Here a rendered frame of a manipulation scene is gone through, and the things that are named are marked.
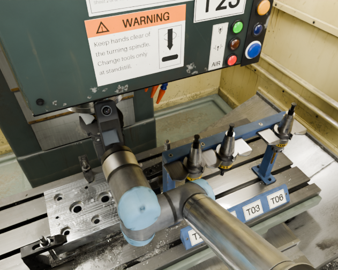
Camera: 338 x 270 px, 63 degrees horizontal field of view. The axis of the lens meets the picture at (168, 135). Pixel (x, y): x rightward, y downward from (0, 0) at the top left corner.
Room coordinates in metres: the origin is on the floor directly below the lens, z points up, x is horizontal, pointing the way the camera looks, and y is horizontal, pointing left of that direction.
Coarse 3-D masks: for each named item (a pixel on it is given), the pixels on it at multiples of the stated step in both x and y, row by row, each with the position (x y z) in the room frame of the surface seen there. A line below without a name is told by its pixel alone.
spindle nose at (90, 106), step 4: (116, 96) 0.53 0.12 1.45; (120, 96) 0.55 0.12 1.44; (100, 100) 0.50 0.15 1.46; (116, 100) 0.53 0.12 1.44; (120, 100) 0.54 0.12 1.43; (84, 104) 0.49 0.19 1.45; (88, 104) 0.49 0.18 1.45; (92, 104) 0.49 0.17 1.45; (68, 108) 0.51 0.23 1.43; (72, 108) 0.50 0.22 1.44; (76, 108) 0.50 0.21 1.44; (80, 108) 0.49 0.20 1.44; (84, 108) 0.49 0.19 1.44; (88, 108) 0.49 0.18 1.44; (92, 108) 0.50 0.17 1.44; (80, 112) 0.49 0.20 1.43; (84, 112) 0.49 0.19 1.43; (88, 112) 0.49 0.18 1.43; (92, 112) 0.50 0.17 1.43
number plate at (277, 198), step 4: (276, 192) 0.61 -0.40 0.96; (280, 192) 0.61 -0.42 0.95; (268, 196) 0.59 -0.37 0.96; (272, 196) 0.59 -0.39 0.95; (276, 196) 0.60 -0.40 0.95; (280, 196) 0.60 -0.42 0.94; (284, 196) 0.60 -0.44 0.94; (268, 200) 0.58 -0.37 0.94; (272, 200) 0.58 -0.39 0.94; (276, 200) 0.59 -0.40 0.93; (280, 200) 0.59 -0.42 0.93; (284, 200) 0.59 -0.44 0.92; (272, 204) 0.57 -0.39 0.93; (276, 204) 0.58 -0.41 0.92; (280, 204) 0.58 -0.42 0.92
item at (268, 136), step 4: (268, 128) 0.68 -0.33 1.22; (256, 132) 0.66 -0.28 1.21; (260, 132) 0.66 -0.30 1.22; (264, 132) 0.66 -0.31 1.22; (268, 132) 0.66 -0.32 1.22; (272, 132) 0.66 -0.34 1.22; (260, 136) 0.64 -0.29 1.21; (264, 136) 0.64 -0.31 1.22; (268, 136) 0.64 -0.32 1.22; (272, 136) 0.64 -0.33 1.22; (276, 136) 0.64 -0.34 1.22; (264, 140) 0.62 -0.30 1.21; (268, 140) 0.62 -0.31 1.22; (272, 140) 0.62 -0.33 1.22; (276, 140) 0.62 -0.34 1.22; (280, 140) 0.62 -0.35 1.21; (268, 144) 0.61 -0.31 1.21; (272, 144) 0.61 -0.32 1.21; (276, 144) 0.61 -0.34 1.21
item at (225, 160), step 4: (220, 144) 0.59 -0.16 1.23; (216, 148) 0.58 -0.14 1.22; (236, 148) 0.58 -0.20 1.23; (216, 152) 0.56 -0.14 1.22; (236, 152) 0.56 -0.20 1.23; (220, 156) 0.55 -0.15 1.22; (224, 156) 0.54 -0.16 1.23; (228, 156) 0.55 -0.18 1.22; (232, 156) 0.55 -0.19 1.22; (236, 156) 0.56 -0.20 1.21; (224, 160) 0.54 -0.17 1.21; (228, 160) 0.55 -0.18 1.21; (232, 160) 0.55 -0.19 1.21
